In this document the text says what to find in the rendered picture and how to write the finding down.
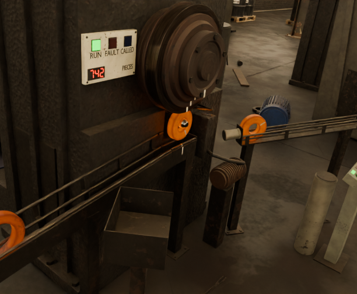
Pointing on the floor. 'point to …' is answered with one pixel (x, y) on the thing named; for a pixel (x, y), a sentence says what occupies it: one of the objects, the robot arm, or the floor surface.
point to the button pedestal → (345, 220)
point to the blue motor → (276, 111)
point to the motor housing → (220, 200)
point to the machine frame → (76, 116)
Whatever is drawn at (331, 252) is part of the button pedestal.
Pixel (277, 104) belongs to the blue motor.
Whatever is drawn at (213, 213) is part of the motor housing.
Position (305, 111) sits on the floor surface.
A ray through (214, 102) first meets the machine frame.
